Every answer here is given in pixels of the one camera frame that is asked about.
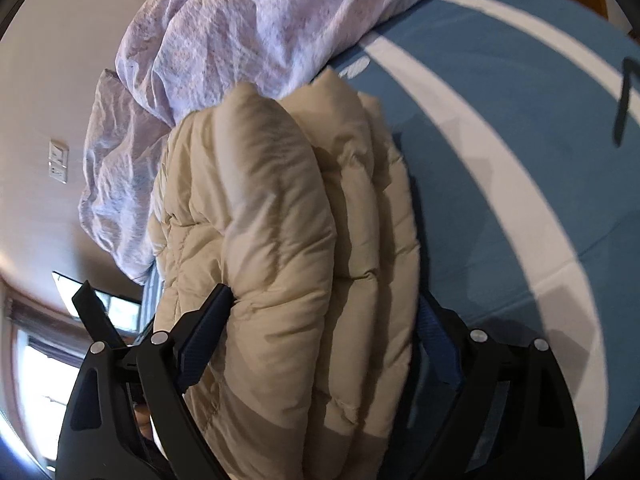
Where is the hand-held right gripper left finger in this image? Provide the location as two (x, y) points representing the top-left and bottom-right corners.
(55, 284), (234, 480)

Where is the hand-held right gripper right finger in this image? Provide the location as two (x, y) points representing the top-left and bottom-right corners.
(414, 294), (586, 480)

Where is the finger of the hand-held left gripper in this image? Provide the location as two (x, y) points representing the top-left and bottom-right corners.
(71, 280), (128, 352)

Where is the beige puffer jacket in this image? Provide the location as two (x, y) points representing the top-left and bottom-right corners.
(147, 71), (422, 480)

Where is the bright window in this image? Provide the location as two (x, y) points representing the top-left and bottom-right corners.
(5, 270), (143, 461)

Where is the blue white striped bed sheet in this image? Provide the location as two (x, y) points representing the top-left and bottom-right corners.
(137, 0), (640, 480)

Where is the lilac crumpled duvet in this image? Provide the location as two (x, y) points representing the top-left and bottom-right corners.
(77, 0), (501, 281)

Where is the white wall switch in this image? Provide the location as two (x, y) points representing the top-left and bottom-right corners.
(48, 139), (69, 184)

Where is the black strap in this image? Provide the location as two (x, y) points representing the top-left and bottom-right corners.
(612, 57), (637, 149)

